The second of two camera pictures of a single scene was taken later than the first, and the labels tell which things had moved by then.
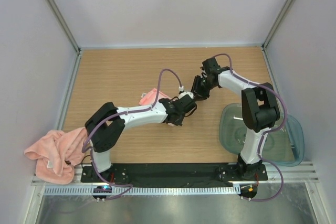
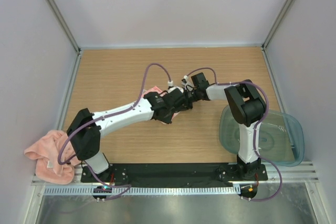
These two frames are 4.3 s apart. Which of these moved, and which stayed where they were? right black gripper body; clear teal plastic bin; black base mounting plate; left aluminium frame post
Moved: right black gripper body
Stayed: clear teal plastic bin; left aluminium frame post; black base mounting plate
